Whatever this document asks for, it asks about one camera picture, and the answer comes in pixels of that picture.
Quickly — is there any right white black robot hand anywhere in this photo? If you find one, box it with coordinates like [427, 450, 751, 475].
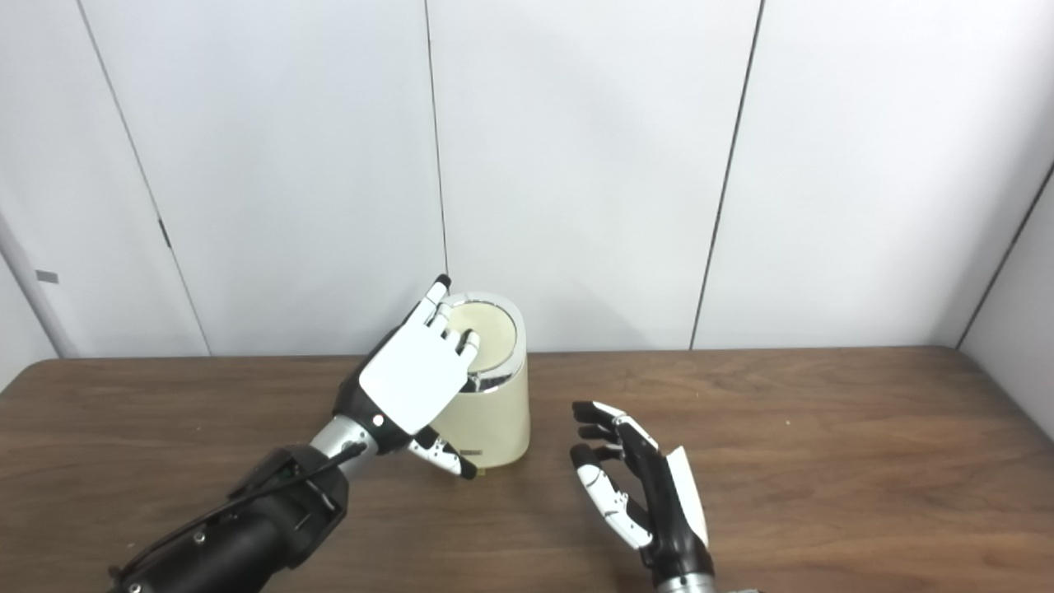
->
[570, 401, 716, 587]

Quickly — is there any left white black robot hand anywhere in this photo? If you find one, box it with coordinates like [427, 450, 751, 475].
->
[333, 274, 483, 481]

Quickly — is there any cream-colored desktop trash bin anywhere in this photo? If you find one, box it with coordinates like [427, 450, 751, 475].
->
[428, 291, 530, 470]

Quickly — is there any round cream bin lid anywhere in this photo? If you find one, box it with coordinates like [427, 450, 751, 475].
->
[445, 301, 518, 373]

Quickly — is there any white slanted pole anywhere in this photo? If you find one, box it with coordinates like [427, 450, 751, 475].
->
[0, 210, 79, 359]

